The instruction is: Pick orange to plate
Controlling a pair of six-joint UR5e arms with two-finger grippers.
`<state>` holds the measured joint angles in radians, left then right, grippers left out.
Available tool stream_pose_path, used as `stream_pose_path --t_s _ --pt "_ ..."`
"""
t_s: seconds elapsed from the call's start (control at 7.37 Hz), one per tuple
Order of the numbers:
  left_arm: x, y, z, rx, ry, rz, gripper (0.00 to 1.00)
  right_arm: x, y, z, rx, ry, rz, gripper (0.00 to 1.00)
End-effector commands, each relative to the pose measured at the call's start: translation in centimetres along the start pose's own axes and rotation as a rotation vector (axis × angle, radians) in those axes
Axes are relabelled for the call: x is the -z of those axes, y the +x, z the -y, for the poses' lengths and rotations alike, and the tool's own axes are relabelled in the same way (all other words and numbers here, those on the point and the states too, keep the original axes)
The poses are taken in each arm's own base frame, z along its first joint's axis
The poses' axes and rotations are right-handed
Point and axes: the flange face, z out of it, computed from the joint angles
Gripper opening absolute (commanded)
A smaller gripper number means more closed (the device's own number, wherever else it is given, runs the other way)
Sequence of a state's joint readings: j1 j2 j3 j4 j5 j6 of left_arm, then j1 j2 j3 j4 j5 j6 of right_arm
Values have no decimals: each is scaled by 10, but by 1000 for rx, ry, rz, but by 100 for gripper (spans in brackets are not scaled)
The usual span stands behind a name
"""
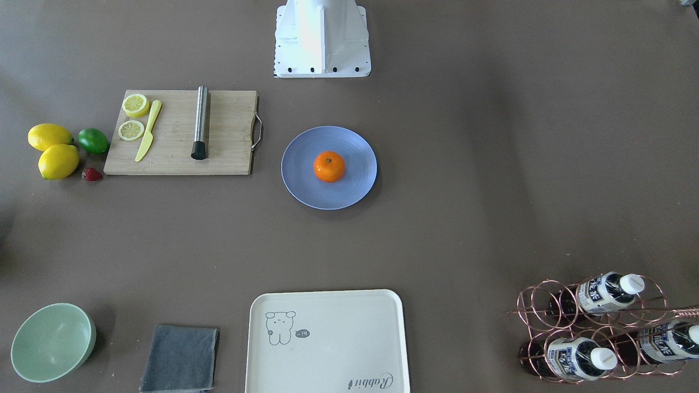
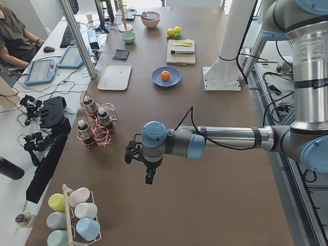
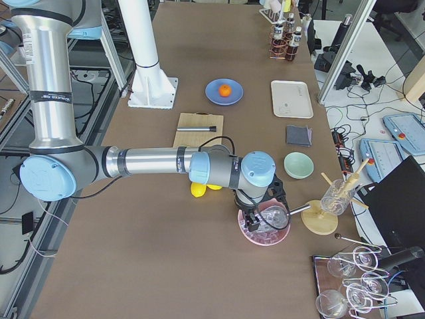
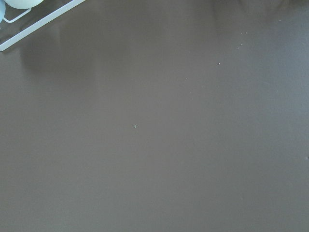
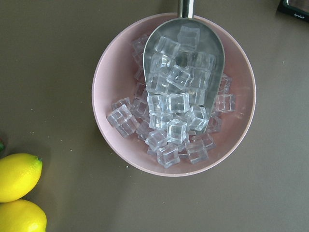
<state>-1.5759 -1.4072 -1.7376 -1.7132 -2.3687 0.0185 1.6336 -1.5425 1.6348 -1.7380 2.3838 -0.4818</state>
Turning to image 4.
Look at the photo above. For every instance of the white dish rack frame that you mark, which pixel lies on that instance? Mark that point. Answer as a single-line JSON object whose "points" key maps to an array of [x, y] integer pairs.
{"points": [[20, 18]]}

